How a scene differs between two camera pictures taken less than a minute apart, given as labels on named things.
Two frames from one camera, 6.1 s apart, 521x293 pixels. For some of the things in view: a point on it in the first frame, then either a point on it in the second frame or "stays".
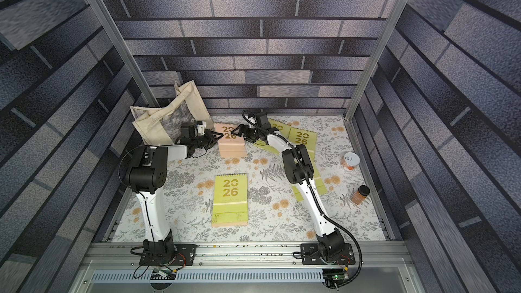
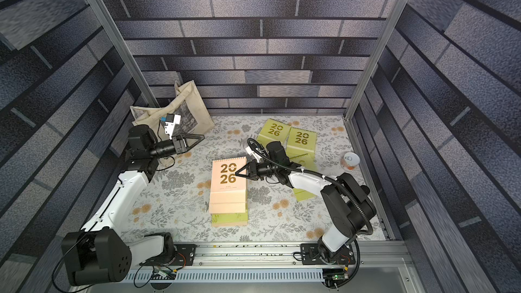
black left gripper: x=209 y=134 → x=181 y=148
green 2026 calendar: x=298 y=136 stays
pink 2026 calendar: x=230 y=146 → x=228 y=191
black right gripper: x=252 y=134 → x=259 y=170
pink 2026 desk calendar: x=233 y=224 stays
